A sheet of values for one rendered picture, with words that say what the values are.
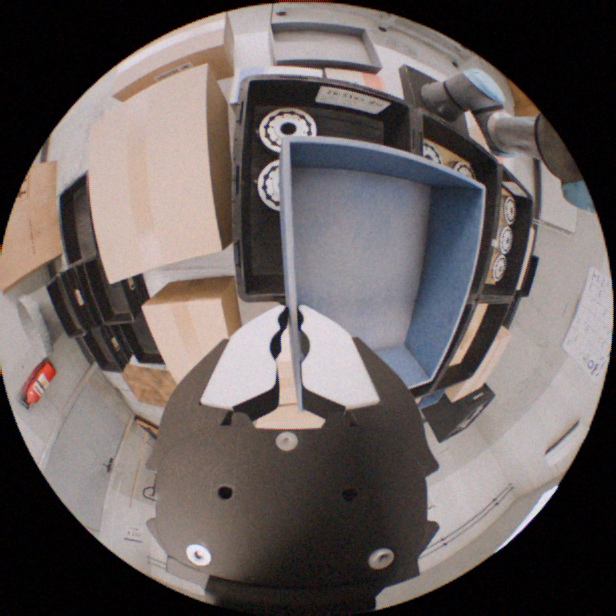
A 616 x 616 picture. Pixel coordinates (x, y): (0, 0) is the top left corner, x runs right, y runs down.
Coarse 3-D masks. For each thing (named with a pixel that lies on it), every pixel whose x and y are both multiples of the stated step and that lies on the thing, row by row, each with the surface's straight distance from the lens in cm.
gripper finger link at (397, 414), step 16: (368, 352) 9; (368, 368) 8; (384, 368) 9; (384, 384) 8; (400, 384) 8; (384, 400) 7; (400, 400) 8; (352, 416) 7; (368, 416) 7; (384, 416) 7; (400, 416) 7; (416, 416) 8; (384, 432) 7; (400, 432) 7; (416, 432) 7; (416, 448) 7; (432, 464) 7; (352, 496) 6
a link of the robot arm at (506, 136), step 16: (496, 112) 69; (480, 128) 72; (496, 128) 63; (512, 128) 52; (528, 128) 45; (544, 128) 37; (496, 144) 66; (512, 144) 56; (528, 144) 46; (544, 144) 37; (560, 144) 33; (544, 160) 39; (560, 160) 34; (560, 176) 36; (576, 176) 32; (576, 192) 33; (592, 208) 34
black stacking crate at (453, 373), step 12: (492, 312) 93; (504, 312) 90; (480, 324) 96; (492, 324) 93; (480, 336) 97; (492, 336) 93; (468, 348) 101; (480, 348) 97; (468, 360) 102; (480, 360) 98; (456, 372) 98; (468, 372) 103; (444, 384) 88
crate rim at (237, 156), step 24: (240, 96) 37; (384, 96) 42; (240, 120) 36; (408, 120) 43; (240, 144) 32; (240, 168) 31; (240, 192) 31; (240, 216) 31; (240, 240) 31; (240, 264) 33; (240, 288) 33
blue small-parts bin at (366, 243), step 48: (288, 144) 10; (336, 144) 11; (288, 192) 10; (336, 192) 17; (384, 192) 19; (432, 192) 22; (480, 192) 18; (288, 240) 10; (336, 240) 17; (384, 240) 19; (432, 240) 22; (480, 240) 18; (288, 288) 11; (336, 288) 19; (384, 288) 21; (432, 288) 22; (384, 336) 24; (432, 336) 22
